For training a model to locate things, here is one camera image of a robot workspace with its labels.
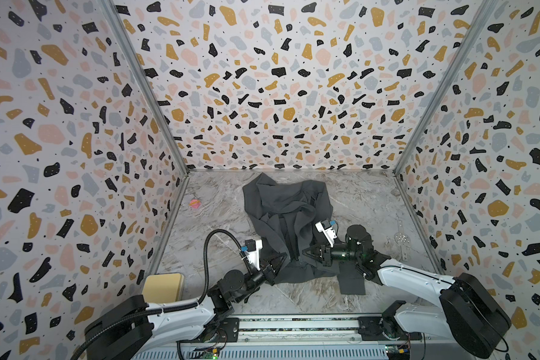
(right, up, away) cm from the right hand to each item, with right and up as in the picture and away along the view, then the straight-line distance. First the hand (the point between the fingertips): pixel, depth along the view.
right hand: (302, 251), depth 75 cm
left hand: (-5, 0, -4) cm, 7 cm away
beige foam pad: (-51, -16, +9) cm, 54 cm away
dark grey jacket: (-6, +9, +24) cm, 27 cm away
